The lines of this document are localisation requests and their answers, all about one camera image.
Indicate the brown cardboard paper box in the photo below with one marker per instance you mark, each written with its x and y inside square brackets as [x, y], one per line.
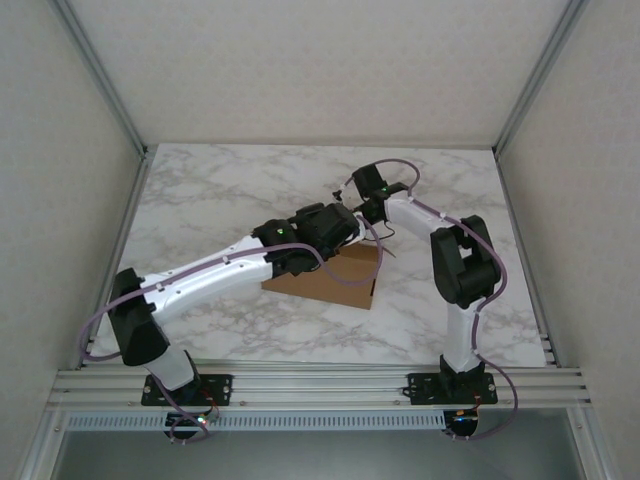
[325, 290]

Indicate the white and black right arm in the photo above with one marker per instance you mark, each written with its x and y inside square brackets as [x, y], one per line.
[465, 270]

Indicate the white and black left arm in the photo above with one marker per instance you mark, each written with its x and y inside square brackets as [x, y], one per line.
[210, 280]

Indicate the aluminium mounting beam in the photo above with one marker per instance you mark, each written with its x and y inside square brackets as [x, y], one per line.
[320, 390]

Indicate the grey metal lower panel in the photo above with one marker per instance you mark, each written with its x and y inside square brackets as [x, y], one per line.
[320, 455]

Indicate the black controller board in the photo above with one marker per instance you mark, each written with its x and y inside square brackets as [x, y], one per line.
[462, 422]
[187, 421]

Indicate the aluminium side rail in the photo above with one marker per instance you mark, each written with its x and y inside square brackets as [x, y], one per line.
[131, 200]
[506, 190]

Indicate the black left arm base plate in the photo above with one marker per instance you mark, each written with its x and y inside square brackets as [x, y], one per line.
[220, 390]

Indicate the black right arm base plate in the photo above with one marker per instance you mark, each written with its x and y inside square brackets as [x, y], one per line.
[425, 390]

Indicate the aluminium frame post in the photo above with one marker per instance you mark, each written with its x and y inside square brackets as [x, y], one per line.
[537, 75]
[100, 75]

